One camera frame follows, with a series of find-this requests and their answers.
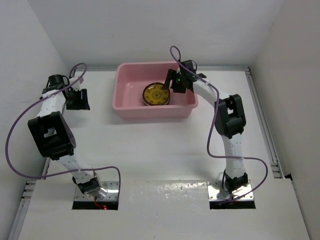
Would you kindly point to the metal base plate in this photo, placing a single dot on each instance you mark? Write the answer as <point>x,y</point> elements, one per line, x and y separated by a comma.
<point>107,192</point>
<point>217,194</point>

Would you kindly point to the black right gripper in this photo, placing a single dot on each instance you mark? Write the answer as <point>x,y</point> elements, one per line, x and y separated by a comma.
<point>176,88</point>

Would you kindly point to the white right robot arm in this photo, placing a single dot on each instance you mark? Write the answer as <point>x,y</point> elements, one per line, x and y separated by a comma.
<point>229,121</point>

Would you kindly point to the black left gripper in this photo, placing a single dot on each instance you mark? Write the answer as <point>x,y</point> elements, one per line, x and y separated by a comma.
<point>82,102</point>

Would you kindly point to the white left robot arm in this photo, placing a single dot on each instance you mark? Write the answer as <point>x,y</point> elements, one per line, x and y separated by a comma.
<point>54,138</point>

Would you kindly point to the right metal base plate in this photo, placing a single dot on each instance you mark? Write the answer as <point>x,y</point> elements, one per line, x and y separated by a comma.
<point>217,194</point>

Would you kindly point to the pink plastic bin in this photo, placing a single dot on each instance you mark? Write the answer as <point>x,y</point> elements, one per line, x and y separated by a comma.
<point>130,81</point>

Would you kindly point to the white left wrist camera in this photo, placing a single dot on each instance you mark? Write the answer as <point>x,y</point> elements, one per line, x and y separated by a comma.
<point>76,82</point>

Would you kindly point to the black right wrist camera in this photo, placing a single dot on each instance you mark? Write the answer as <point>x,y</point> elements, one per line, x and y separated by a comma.
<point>191,65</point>

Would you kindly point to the yellow patterned plate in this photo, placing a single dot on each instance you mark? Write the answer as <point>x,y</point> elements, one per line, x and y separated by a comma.
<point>155,94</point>

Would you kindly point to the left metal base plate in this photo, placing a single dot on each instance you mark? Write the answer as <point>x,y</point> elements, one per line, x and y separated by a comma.
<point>107,192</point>

